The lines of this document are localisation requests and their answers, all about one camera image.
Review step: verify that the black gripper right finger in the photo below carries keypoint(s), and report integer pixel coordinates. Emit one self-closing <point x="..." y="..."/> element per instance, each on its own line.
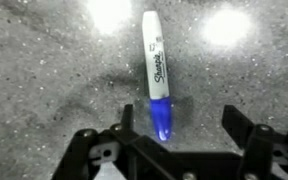
<point x="267" y="146"/>

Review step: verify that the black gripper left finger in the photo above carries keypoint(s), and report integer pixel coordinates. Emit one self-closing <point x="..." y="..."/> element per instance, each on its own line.
<point x="127" y="146"/>

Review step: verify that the blue capped white marker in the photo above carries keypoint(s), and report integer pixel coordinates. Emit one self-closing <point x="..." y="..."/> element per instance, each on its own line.
<point x="157" y="73"/>

